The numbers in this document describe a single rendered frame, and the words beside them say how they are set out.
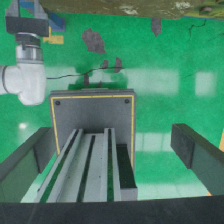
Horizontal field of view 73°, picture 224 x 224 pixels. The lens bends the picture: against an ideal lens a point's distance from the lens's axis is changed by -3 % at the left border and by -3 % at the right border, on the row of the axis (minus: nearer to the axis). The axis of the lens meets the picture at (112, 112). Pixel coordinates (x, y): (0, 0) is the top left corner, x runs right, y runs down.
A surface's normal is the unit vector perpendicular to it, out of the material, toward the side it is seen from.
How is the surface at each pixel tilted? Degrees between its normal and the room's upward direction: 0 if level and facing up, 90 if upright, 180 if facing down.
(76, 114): 0
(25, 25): 15
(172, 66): 0
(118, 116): 0
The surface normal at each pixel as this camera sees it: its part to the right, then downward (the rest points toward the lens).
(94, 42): 0.02, 0.27
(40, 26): 0.28, 0.28
